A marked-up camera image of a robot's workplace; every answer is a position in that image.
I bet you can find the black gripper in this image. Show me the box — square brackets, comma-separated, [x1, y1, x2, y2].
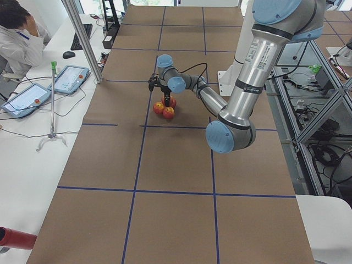
[161, 85, 171, 107]

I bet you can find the lone red yellow apple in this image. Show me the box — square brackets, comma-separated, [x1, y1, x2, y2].
[161, 96, 177, 108]

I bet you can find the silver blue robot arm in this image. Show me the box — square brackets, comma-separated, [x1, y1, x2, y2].
[157, 1, 326, 153]

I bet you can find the rear red yellow apple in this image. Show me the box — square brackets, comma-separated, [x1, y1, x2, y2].
[169, 97, 177, 108]

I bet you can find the left red yellow apple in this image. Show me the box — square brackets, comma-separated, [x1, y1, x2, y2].
[153, 101, 165, 115]

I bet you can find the right red yellow apple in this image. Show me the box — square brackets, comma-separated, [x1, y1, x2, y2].
[162, 107, 175, 120]

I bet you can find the far blue teach pendant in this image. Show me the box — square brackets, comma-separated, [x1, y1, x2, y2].
[54, 65, 90, 95]

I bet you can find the blue teach pendant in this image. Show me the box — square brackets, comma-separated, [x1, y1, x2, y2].
[54, 65, 90, 95]
[1, 83, 51, 118]

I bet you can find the brown paper table cover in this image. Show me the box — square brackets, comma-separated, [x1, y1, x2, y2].
[28, 6, 314, 263]

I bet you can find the black keyboard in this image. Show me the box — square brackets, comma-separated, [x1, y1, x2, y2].
[70, 23, 94, 51]

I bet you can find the black computer mouse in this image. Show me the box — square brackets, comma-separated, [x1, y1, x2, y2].
[62, 51, 75, 59]

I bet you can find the near blue teach pendant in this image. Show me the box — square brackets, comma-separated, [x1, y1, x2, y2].
[1, 83, 51, 118]

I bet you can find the person in white coat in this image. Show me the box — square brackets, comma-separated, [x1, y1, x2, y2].
[1, 1, 51, 77]

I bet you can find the red cylinder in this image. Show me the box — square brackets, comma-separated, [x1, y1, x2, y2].
[1, 227, 37, 250]

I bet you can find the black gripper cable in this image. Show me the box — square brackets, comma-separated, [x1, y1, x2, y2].
[177, 62, 208, 83]

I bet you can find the green handled reacher grabber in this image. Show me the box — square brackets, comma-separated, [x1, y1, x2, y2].
[36, 61, 67, 152]

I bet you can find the aluminium frame column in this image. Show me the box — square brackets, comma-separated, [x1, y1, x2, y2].
[62, 0, 103, 84]

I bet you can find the aluminium truss frame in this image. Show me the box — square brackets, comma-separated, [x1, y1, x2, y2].
[268, 10, 352, 197]

